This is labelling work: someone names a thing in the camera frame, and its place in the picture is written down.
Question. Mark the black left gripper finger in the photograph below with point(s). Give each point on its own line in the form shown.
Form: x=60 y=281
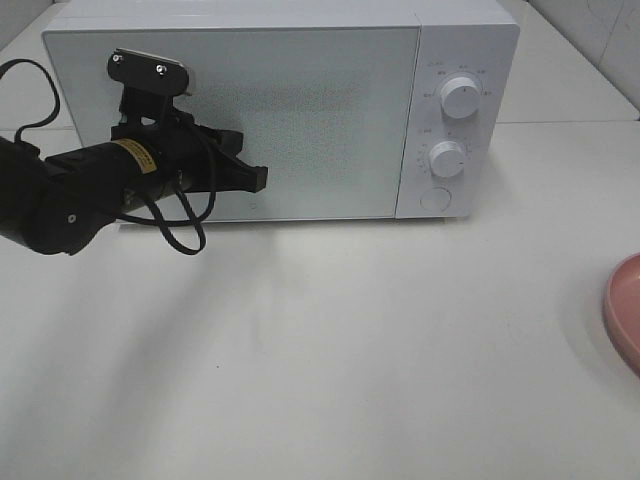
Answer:
x=232 y=174
x=228 y=141

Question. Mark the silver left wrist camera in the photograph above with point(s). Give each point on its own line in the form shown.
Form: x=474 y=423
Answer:
x=149 y=73

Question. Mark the white microwave door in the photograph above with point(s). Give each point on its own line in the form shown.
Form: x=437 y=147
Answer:
x=324 y=110

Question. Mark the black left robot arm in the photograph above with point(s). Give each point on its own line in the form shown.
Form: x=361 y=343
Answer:
x=57 y=205

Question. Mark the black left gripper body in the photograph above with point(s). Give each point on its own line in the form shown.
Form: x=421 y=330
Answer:
x=154 y=144

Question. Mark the white microwave knob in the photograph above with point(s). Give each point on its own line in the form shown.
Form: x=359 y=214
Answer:
x=460 y=96
x=446 y=159

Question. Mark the pink plate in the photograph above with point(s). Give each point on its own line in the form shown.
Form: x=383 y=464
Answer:
x=621 y=310

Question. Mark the round microwave door button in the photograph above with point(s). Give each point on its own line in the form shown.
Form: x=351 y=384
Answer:
x=436 y=199

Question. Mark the white microwave oven body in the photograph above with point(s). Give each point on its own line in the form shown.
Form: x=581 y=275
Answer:
x=474 y=37

